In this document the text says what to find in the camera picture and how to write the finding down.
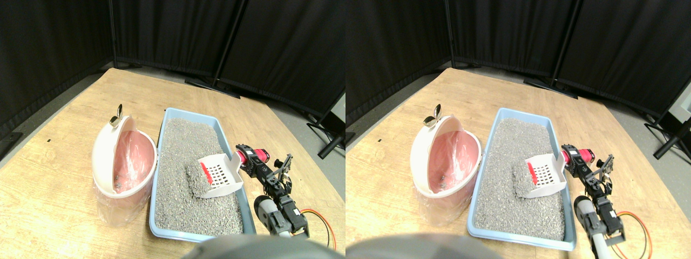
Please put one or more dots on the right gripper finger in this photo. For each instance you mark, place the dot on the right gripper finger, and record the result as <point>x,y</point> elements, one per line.
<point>246,151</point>
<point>571,151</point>

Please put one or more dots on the white shelf unit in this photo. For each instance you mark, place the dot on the white shelf unit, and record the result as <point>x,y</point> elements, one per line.
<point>683,100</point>

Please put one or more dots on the red lump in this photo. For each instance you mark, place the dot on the red lump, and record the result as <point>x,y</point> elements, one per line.
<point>205,174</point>
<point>532,172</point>

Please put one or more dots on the white bin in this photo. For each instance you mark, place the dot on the white bin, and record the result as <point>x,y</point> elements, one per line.
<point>102,156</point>
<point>421,156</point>

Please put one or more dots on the black bracket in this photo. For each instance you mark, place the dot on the black bracket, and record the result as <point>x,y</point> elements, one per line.
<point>604,168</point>
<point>283,168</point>

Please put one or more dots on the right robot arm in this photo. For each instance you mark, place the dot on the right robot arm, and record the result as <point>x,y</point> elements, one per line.
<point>612,216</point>
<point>294,216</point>

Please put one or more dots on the blue litter tray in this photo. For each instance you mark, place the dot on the blue litter tray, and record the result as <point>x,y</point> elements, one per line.
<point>173,216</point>
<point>491,216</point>

